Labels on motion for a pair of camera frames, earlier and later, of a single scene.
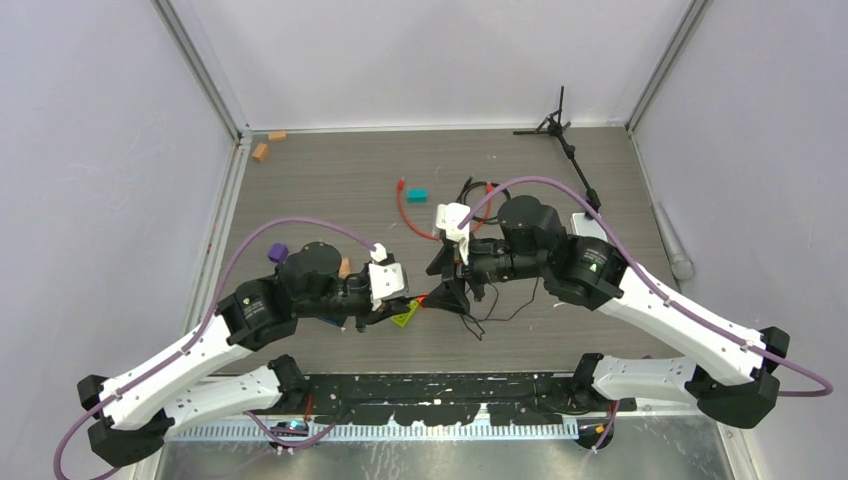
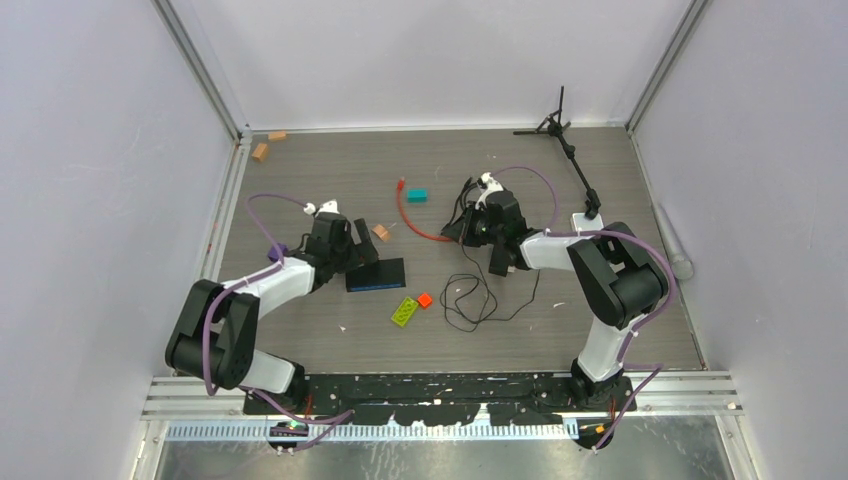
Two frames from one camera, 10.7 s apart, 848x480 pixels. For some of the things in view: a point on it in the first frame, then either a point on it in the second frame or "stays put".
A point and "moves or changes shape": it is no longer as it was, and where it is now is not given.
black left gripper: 388,309 -> 368,254
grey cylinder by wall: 679,257 stays put
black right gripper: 450,293 -> 461,233
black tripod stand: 552,126 stays put
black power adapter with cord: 474,327 moves or changes shape
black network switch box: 333,319 moves or changes shape
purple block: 278,252 stays put
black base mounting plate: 441,400 stays put
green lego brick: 401,319 stays put
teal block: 416,196 stays put
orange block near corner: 260,152 stays put
